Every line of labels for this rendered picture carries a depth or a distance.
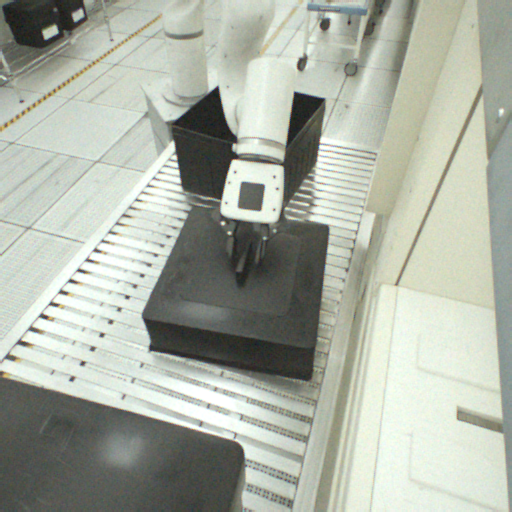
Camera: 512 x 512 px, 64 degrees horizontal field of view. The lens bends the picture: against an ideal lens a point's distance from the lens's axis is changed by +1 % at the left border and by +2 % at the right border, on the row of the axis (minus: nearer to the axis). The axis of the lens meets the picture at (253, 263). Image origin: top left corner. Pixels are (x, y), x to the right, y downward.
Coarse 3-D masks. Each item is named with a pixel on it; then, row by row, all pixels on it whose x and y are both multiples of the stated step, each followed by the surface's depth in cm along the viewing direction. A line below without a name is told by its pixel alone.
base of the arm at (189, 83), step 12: (168, 48) 123; (180, 48) 121; (192, 48) 121; (204, 48) 125; (168, 60) 127; (180, 60) 123; (192, 60) 124; (204, 60) 127; (180, 72) 126; (192, 72) 126; (204, 72) 129; (168, 84) 137; (180, 84) 129; (192, 84) 129; (204, 84) 132; (216, 84) 138; (168, 96) 133; (180, 96) 132; (192, 96) 132
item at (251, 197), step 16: (240, 160) 68; (256, 160) 66; (240, 176) 68; (256, 176) 67; (272, 176) 67; (224, 192) 69; (240, 192) 68; (256, 192) 67; (272, 192) 67; (224, 208) 68; (240, 208) 68; (256, 208) 67; (272, 208) 67
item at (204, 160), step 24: (216, 96) 104; (312, 96) 99; (192, 120) 98; (216, 120) 108; (312, 120) 93; (192, 144) 91; (216, 144) 88; (288, 144) 112; (312, 144) 100; (192, 168) 96; (216, 168) 93; (288, 168) 89; (312, 168) 108; (216, 192) 98; (288, 192) 95
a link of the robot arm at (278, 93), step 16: (256, 64) 65; (272, 64) 65; (288, 64) 65; (256, 80) 65; (272, 80) 65; (288, 80) 66; (256, 96) 65; (272, 96) 65; (288, 96) 67; (240, 112) 69; (256, 112) 65; (272, 112) 65; (288, 112) 67; (240, 128) 68; (256, 128) 65; (272, 128) 66
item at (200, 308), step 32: (192, 224) 79; (256, 224) 79; (320, 224) 79; (192, 256) 74; (224, 256) 74; (288, 256) 74; (320, 256) 74; (160, 288) 69; (192, 288) 69; (224, 288) 69; (256, 288) 69; (288, 288) 69; (320, 288) 69; (160, 320) 65; (192, 320) 65; (224, 320) 65; (256, 320) 65; (288, 320) 65; (160, 352) 72; (192, 352) 70; (224, 352) 68; (256, 352) 65; (288, 352) 63
